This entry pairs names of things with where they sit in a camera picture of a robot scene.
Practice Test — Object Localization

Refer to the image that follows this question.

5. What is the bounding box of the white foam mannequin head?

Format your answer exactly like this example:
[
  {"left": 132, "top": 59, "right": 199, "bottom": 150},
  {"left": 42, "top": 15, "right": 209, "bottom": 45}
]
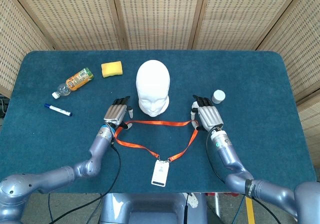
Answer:
[{"left": 135, "top": 59, "right": 171, "bottom": 117}]

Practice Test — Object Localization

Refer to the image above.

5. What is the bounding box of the white perforated metal bracket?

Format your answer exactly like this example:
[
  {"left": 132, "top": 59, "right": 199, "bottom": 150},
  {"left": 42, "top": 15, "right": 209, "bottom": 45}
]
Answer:
[{"left": 187, "top": 193, "right": 200, "bottom": 213}]

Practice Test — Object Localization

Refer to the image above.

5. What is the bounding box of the blue-grey robot torso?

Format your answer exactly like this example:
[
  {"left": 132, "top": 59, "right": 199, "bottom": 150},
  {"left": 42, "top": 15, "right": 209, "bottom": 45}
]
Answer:
[{"left": 99, "top": 192, "right": 208, "bottom": 224}]

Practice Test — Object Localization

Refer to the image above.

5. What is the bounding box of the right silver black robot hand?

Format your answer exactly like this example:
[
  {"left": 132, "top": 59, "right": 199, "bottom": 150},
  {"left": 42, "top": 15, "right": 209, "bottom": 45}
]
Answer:
[{"left": 190, "top": 94, "right": 225, "bottom": 133}]

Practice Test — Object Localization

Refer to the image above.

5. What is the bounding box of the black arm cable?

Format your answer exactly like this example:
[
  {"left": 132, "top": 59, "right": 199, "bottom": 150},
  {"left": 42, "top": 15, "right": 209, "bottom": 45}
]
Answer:
[
  {"left": 48, "top": 143, "right": 123, "bottom": 224},
  {"left": 205, "top": 126, "right": 227, "bottom": 185}
]

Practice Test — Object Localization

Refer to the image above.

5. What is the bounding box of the small white lidded jar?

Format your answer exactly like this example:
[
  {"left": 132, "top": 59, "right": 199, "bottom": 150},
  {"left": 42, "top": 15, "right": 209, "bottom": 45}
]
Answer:
[{"left": 211, "top": 89, "right": 226, "bottom": 105}]

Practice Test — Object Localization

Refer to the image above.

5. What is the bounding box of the yellow and green sponge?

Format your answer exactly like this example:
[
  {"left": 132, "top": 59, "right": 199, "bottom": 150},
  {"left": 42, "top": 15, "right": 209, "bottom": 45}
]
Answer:
[{"left": 100, "top": 60, "right": 124, "bottom": 79}]

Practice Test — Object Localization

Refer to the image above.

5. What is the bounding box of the plastic bottle with orange label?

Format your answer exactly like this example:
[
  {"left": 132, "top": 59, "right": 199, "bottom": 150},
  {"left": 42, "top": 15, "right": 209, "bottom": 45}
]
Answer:
[{"left": 51, "top": 67, "right": 95, "bottom": 100}]

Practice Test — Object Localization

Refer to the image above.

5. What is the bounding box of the white marker with blue cap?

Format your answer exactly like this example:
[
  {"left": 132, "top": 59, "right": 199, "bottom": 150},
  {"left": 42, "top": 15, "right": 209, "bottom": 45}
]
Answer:
[{"left": 44, "top": 103, "right": 73, "bottom": 117}]

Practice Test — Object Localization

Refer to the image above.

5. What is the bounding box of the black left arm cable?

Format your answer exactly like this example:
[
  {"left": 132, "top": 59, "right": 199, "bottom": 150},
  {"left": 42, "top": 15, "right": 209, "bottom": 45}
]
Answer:
[{"left": 48, "top": 143, "right": 123, "bottom": 224}]

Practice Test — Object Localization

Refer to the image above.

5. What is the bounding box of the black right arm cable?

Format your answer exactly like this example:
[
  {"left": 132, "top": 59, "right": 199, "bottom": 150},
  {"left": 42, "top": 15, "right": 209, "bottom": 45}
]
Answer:
[{"left": 205, "top": 126, "right": 227, "bottom": 185}]

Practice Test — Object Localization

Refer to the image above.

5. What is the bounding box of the teal table cloth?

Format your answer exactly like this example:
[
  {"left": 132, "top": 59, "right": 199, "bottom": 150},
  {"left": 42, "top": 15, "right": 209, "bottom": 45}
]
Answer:
[{"left": 0, "top": 50, "right": 316, "bottom": 194}]

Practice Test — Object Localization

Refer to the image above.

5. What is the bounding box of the orange lanyard strap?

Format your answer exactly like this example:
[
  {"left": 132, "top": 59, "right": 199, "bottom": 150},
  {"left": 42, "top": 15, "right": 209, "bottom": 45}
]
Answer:
[{"left": 114, "top": 119, "right": 200, "bottom": 163}]

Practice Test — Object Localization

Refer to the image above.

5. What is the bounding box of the white ID card holder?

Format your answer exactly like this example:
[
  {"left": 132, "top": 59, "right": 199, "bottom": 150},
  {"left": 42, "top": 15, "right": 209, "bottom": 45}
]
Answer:
[{"left": 150, "top": 159, "right": 168, "bottom": 188}]

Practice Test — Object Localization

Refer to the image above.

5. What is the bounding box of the woven rattan folding screen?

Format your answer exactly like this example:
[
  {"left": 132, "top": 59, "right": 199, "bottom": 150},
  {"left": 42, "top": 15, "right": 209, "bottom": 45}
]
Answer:
[{"left": 0, "top": 0, "right": 320, "bottom": 175}]

